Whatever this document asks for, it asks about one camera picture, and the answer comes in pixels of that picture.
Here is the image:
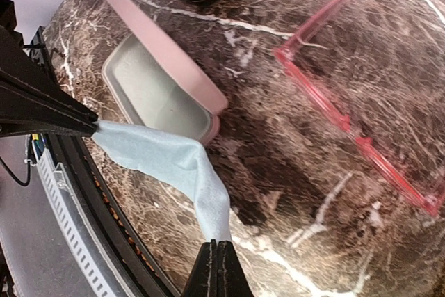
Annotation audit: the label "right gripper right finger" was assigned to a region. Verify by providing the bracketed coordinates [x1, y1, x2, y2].
[217, 241, 254, 297]

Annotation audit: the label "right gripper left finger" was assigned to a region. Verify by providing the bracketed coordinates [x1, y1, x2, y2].
[181, 239, 218, 297]

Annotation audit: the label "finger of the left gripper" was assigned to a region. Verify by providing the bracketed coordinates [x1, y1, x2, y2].
[1, 28, 97, 127]
[1, 119, 96, 138]

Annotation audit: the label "light blue cloth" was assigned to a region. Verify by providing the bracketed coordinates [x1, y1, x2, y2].
[92, 120, 232, 241]

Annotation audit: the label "pink glasses case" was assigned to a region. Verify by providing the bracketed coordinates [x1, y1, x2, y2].
[102, 0, 228, 145]

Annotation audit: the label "pink translucent sunglasses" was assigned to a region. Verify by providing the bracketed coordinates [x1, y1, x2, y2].
[275, 0, 444, 216]

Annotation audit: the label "black front rail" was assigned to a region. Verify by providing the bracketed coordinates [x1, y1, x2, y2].
[31, 25, 181, 297]

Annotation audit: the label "white slotted cable duct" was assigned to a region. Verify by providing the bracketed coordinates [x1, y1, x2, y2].
[26, 157, 122, 297]

